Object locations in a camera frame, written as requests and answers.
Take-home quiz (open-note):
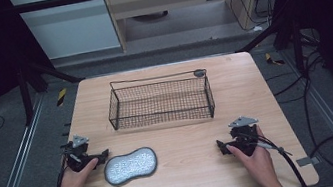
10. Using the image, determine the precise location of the grey speckled sponge pad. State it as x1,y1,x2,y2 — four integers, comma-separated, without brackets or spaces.
100,144,162,187

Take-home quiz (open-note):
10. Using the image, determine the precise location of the black metal stand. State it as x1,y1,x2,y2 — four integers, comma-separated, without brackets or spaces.
13,50,92,128
231,13,325,85

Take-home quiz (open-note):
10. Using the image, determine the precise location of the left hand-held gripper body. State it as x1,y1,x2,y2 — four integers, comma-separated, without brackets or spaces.
58,131,100,175

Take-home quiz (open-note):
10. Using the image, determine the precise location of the black wire mesh basket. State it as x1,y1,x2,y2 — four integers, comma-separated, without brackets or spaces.
102,65,219,135

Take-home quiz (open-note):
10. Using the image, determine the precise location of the person's right hand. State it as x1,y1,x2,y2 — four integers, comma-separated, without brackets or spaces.
223,122,284,187

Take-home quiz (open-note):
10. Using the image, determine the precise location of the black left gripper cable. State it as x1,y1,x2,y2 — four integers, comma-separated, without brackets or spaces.
49,152,73,187

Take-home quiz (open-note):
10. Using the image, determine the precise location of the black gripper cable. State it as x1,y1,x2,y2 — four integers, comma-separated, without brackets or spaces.
252,132,311,187
49,152,73,187

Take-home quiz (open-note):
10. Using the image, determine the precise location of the white cabinet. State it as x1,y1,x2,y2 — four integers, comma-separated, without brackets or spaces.
8,0,123,66

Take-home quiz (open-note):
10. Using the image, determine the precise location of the black floor cable bundle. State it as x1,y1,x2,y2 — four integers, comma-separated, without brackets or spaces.
262,47,333,158

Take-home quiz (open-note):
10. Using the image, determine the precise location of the grey tape piece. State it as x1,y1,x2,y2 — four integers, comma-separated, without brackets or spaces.
295,155,321,169

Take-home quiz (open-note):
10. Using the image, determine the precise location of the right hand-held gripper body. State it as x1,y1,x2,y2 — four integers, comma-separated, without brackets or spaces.
224,112,265,160

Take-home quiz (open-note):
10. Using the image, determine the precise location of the black yellow striped tape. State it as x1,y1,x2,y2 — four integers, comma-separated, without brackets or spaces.
54,87,70,108
263,50,286,69

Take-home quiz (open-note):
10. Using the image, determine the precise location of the grey round disc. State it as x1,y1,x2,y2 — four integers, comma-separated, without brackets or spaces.
192,67,207,79

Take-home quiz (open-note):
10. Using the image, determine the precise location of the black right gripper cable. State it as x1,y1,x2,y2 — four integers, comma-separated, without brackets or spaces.
252,132,311,187

